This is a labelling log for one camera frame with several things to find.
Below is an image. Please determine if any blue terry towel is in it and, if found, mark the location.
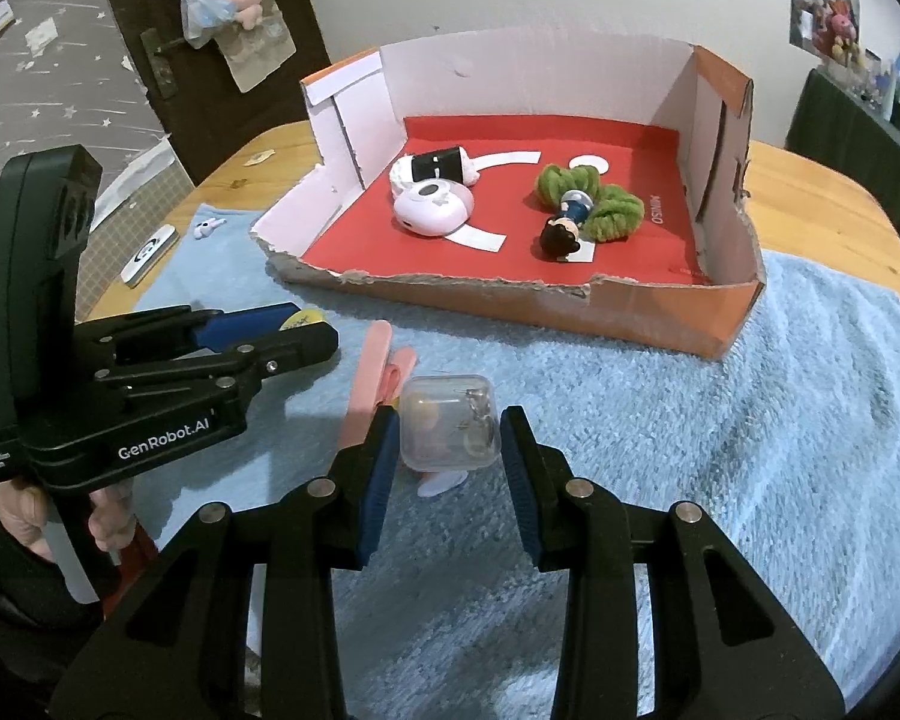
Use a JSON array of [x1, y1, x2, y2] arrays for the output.
[[131, 202, 900, 720]]

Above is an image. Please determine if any person's left hand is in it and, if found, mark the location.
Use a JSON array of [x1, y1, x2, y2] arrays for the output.
[[0, 484, 134, 565]]

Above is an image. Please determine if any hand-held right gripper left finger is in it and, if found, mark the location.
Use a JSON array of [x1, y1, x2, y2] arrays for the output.
[[49, 405, 402, 720]]

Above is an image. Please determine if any green fuzzy scrunchie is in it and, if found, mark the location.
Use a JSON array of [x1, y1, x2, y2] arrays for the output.
[[534, 163, 605, 208], [583, 184, 647, 242]]

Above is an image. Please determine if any pink round case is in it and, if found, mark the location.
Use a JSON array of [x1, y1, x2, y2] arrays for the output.
[[392, 180, 476, 238]]

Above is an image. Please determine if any pink hair clip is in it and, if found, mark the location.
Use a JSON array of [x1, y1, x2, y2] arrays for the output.
[[342, 320, 419, 452]]

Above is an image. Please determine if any clear plastic bag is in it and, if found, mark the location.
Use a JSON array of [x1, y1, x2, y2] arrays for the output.
[[180, 0, 233, 47]]

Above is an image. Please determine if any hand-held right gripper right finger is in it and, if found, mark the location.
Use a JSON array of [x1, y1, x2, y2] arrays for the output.
[[499, 405, 848, 720]]

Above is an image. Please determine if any dark brown door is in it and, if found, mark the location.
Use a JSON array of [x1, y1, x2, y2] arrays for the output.
[[94, 0, 332, 188]]

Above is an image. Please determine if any side table with dark cloth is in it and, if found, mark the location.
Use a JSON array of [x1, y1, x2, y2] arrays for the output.
[[784, 67, 900, 242]]

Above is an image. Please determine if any person's left forearm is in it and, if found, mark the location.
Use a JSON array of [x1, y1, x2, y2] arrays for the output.
[[0, 502, 113, 720]]

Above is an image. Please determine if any wall poster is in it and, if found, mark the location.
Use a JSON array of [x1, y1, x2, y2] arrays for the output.
[[787, 0, 872, 65]]

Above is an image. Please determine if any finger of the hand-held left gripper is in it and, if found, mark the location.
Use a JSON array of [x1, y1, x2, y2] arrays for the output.
[[75, 304, 305, 362], [94, 322, 340, 407]]

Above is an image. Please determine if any dark-haired doll figurine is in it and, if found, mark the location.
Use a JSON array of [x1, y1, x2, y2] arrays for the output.
[[538, 191, 598, 263]]

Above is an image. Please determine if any clear plastic box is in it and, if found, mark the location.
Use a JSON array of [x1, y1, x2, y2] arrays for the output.
[[399, 375, 504, 474]]

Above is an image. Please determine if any torn cardboard box red floor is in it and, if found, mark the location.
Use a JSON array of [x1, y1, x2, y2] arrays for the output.
[[251, 24, 767, 359]]

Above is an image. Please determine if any grid patterned chair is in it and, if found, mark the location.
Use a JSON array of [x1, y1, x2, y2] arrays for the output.
[[75, 133, 196, 316]]

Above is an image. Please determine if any white remote control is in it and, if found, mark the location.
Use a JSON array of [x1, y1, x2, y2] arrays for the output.
[[120, 223, 179, 288]]

